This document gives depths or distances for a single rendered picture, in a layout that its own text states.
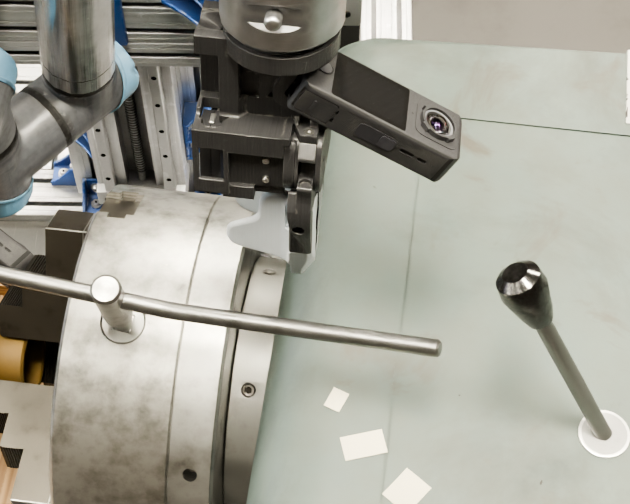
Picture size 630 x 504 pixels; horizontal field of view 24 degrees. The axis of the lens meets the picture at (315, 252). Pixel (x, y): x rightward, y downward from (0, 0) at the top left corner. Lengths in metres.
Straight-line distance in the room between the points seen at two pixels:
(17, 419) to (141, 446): 0.16
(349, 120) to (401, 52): 0.32
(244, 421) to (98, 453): 0.11
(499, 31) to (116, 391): 1.91
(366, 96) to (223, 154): 0.10
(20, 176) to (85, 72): 0.13
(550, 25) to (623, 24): 0.14
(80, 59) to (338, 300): 0.47
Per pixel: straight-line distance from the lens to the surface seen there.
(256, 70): 0.86
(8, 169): 1.48
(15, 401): 1.23
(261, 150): 0.90
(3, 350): 1.24
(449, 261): 1.09
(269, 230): 0.97
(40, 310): 1.22
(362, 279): 1.08
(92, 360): 1.10
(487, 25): 2.90
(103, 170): 2.17
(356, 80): 0.90
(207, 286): 1.10
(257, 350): 1.13
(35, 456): 1.20
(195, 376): 1.08
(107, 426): 1.10
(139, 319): 1.10
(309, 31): 0.84
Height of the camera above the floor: 2.18
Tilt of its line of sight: 58 degrees down
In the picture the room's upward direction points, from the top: straight up
